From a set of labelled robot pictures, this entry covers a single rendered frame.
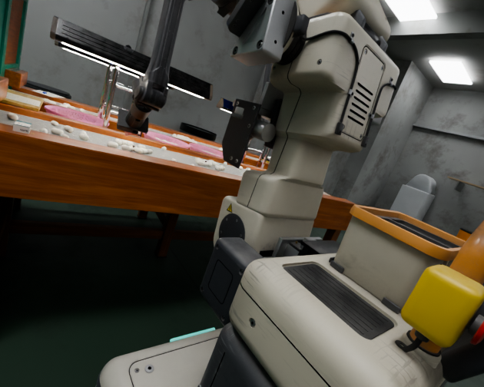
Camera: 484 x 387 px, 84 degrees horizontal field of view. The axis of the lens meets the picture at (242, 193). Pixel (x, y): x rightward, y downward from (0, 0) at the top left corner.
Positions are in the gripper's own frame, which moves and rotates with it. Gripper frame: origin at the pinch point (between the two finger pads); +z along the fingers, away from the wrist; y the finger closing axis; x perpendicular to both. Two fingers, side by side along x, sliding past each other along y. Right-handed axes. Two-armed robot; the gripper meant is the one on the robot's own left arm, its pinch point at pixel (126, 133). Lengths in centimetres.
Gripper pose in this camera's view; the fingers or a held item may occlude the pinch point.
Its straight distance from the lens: 112.1
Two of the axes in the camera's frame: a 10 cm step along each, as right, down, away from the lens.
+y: -8.0, -1.4, -5.9
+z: -6.0, 3.1, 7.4
